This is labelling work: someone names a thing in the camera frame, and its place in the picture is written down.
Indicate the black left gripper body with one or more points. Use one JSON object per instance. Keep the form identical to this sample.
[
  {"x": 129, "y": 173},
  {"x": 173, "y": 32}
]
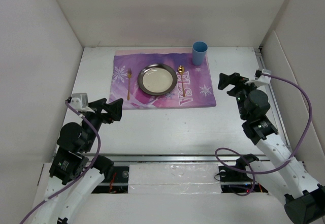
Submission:
[{"x": 98, "y": 117}]

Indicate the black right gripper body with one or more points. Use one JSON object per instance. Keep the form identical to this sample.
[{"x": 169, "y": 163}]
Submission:
[{"x": 240, "y": 90}]

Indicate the gold fork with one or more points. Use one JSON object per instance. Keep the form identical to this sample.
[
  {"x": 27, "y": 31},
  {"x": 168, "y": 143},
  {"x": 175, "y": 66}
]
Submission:
[{"x": 129, "y": 75}]

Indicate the blue plastic cup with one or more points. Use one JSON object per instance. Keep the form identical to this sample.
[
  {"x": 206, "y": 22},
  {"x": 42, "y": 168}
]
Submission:
[{"x": 199, "y": 50}]

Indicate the steel plate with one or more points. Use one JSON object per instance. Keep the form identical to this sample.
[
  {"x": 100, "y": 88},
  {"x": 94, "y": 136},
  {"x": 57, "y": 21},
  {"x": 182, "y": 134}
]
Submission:
[{"x": 157, "y": 79}]

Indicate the gold spoon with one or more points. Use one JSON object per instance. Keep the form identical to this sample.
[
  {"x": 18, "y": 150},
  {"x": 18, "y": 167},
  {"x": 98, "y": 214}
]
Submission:
[{"x": 181, "y": 72}]

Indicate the purple Elsa placemat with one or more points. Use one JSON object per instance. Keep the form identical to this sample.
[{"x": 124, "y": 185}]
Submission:
[{"x": 197, "y": 80}]

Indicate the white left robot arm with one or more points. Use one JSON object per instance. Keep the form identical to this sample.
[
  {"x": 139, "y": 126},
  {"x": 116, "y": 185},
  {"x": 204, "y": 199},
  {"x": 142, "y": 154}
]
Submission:
[{"x": 73, "y": 176}]

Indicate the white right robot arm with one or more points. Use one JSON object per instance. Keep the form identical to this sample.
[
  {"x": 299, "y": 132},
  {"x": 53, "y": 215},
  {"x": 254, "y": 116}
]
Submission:
[{"x": 301, "y": 195}]

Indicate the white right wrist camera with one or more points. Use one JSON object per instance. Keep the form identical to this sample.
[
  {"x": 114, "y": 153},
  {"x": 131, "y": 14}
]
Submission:
[{"x": 262, "y": 78}]

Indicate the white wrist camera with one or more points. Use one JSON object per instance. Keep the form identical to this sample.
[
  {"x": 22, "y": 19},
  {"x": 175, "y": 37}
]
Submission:
[
  {"x": 262, "y": 78},
  {"x": 79, "y": 101}
]

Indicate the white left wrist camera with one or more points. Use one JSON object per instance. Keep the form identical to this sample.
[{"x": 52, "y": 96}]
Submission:
[{"x": 79, "y": 101}]

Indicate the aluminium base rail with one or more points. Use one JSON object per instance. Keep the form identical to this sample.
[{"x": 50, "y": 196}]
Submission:
[{"x": 171, "y": 135}]

